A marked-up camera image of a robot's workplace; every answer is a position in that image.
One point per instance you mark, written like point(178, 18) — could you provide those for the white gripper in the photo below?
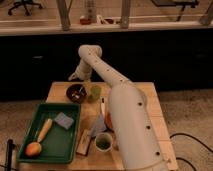
point(82, 72)

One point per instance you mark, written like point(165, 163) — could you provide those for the silver fork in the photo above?
point(77, 94)

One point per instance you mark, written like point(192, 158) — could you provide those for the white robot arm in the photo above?
point(137, 141)

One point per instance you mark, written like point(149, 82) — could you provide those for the dark purple bowl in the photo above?
point(70, 91)

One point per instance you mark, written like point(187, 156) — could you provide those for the orange bowl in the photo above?
point(108, 121)

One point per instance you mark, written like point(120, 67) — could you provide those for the green plastic cup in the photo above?
point(95, 92)

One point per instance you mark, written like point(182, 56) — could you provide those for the red object on shelf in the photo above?
point(84, 21)

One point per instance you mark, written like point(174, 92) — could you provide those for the grey sponge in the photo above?
point(63, 120)

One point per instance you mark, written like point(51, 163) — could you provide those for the white spatula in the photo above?
point(99, 124)

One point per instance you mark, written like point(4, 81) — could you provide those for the wooden block brush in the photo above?
point(84, 142)

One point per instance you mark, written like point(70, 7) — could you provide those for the white cup with greens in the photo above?
point(103, 142)

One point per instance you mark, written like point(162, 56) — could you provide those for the green plastic tray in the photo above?
point(59, 144)

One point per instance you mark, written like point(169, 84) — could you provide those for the black office chair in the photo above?
point(24, 3)

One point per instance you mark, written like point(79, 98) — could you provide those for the wooden spoon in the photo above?
point(34, 148)

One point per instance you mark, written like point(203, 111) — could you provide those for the black post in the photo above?
point(9, 151)

